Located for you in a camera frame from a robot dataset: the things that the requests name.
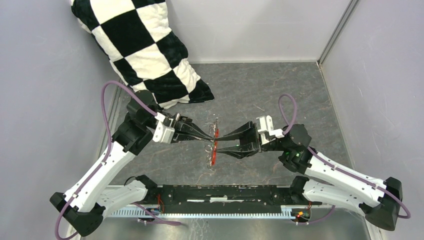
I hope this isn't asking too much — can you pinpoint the black white checkered pillow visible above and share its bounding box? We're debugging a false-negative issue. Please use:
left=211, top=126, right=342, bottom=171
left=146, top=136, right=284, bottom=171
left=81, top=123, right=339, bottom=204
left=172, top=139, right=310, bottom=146
left=70, top=0, right=215, bottom=109

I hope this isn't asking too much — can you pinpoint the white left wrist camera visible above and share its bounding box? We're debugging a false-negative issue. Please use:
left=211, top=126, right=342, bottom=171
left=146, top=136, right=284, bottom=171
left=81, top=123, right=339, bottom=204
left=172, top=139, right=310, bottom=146
left=152, top=114, right=175, bottom=144

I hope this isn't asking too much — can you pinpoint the aluminium frame rail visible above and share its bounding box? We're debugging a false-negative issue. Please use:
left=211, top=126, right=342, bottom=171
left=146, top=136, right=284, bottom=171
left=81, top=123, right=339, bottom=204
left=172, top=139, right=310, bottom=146
left=73, top=184, right=377, bottom=220

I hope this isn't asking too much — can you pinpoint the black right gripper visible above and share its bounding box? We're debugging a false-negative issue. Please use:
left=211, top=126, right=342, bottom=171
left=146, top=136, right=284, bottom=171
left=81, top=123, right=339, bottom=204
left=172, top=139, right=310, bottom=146
left=214, top=120, right=288, bottom=160

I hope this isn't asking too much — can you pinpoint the metal key holder red handle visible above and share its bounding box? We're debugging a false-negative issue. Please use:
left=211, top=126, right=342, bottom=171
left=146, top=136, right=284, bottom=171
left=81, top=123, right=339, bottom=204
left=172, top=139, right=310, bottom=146
left=205, top=117, right=219, bottom=169

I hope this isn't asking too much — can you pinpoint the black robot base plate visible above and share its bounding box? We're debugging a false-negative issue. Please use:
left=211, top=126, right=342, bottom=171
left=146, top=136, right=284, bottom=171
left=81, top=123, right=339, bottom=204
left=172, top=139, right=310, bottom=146
left=141, top=185, right=322, bottom=214

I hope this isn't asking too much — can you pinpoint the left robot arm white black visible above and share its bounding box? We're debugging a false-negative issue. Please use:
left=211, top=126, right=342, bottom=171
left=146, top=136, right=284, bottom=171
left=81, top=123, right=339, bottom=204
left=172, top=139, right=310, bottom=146
left=50, top=90, right=214, bottom=237

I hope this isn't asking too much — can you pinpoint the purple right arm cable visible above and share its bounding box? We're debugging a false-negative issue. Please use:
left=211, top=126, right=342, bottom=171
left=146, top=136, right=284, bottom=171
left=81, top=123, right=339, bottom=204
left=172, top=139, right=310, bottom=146
left=278, top=93, right=412, bottom=225

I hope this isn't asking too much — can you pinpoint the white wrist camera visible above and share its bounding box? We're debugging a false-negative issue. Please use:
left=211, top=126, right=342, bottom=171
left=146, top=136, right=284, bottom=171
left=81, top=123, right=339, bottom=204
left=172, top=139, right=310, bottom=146
left=152, top=114, right=175, bottom=144
left=256, top=115, right=285, bottom=145

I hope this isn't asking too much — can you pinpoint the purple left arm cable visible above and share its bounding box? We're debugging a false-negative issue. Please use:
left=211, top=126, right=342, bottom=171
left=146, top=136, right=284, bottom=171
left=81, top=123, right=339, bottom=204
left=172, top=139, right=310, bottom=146
left=54, top=80, right=184, bottom=240

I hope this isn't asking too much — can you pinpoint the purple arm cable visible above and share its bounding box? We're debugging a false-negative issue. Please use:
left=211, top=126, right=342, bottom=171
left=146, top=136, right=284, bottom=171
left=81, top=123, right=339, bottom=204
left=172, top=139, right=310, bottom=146
left=278, top=93, right=412, bottom=225
left=54, top=80, right=184, bottom=240

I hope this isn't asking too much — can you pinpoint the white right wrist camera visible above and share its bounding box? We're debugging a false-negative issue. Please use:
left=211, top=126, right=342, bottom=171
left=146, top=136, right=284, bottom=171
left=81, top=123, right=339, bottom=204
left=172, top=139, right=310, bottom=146
left=256, top=115, right=285, bottom=145

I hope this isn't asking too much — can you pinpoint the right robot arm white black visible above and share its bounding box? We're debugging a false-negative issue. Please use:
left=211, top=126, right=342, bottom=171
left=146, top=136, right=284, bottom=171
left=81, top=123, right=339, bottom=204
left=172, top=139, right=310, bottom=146
left=215, top=117, right=403, bottom=231

